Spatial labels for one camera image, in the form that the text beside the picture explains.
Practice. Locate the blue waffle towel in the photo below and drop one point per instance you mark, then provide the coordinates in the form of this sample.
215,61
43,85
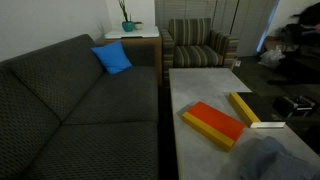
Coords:
270,160

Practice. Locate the striped armchair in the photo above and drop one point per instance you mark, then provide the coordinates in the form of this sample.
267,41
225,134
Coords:
195,53

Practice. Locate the wooden side table white top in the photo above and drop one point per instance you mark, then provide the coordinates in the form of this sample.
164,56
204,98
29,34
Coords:
140,43

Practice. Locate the blue throw pillow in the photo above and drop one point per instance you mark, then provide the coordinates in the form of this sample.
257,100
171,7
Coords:
112,58

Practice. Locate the red and yellow book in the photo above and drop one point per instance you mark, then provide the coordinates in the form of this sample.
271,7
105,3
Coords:
216,121

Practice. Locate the small white pot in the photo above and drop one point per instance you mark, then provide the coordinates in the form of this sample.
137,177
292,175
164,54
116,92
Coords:
138,25

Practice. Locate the teal pot with plant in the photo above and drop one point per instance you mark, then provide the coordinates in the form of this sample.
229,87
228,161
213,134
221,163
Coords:
127,26

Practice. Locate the dark grey patterned sofa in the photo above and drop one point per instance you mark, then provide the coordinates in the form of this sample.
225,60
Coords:
83,110

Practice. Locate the window blinds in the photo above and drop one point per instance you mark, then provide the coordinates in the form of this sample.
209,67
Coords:
183,9

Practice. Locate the white plastic bag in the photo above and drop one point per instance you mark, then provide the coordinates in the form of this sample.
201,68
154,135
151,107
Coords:
271,57

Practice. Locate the brown cardboard box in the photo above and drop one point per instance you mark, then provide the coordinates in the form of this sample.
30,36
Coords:
270,41

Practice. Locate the black case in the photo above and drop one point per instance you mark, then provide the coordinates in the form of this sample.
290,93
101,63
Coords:
295,106

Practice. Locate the dark pile of bags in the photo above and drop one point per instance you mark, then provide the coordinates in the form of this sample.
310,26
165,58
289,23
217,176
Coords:
300,56

